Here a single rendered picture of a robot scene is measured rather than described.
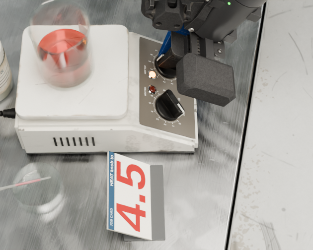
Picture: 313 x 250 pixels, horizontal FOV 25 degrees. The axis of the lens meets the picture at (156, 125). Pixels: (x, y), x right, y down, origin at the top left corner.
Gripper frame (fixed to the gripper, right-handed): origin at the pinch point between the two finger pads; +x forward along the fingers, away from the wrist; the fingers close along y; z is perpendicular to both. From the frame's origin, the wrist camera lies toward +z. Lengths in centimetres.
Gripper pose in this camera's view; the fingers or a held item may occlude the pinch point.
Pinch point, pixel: (177, 46)
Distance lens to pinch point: 77.8
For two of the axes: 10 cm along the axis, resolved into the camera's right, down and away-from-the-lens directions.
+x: -5.0, 4.2, 7.5
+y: 0.1, 8.7, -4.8
